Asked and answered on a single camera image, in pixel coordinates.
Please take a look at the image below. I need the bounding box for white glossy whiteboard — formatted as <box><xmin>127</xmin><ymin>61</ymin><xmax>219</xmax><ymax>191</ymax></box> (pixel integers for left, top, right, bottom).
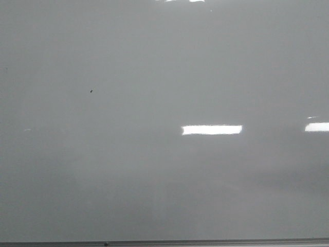
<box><xmin>1</xmin><ymin>1</ymin><xmax>328</xmax><ymax>242</ymax></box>

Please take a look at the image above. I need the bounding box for grey aluminium whiteboard frame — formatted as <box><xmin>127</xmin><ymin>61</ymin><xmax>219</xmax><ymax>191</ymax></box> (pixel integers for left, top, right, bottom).
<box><xmin>1</xmin><ymin>238</ymin><xmax>328</xmax><ymax>246</ymax></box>

